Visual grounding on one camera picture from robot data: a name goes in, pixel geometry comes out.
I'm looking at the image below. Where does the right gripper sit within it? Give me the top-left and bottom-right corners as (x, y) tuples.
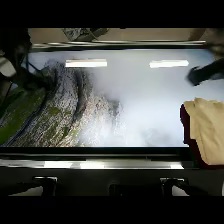
(186, 65), (208, 87)

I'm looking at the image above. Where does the silver frame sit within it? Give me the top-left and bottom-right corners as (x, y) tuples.
(0, 157), (224, 197)

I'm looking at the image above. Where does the dark red garment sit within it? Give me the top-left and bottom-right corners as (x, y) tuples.
(179, 103), (224, 170)

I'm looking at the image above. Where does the beige T-shirt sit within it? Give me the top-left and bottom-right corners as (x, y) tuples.
(183, 97), (224, 167)

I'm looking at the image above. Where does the heap of clothes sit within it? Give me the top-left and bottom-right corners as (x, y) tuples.
(0, 27), (33, 58)

